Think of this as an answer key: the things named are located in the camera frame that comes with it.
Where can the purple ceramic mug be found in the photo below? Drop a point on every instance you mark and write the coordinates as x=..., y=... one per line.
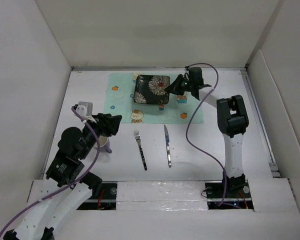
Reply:
x=104, y=145

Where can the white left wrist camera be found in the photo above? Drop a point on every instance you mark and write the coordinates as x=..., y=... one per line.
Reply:
x=83, y=110

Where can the steel knife patterned handle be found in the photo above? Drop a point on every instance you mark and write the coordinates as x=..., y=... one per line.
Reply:
x=167, y=143

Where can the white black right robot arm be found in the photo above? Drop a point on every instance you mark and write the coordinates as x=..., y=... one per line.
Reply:
x=232, y=120

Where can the dark floral rectangular plate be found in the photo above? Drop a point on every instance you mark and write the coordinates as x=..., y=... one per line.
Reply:
x=151, y=89

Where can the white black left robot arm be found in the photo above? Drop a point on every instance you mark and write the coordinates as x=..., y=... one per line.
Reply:
x=67, y=184

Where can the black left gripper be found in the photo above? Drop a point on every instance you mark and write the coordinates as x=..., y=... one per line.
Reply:
x=108, y=123

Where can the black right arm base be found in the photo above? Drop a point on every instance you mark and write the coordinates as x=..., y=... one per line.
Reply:
x=235, y=194

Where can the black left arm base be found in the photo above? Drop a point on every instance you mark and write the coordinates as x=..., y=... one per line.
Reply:
x=106, y=199

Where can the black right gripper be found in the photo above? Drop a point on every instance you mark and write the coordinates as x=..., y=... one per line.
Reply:
x=174, y=87

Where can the steel fork patterned handle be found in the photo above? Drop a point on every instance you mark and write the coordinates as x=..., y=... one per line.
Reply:
x=138, y=140

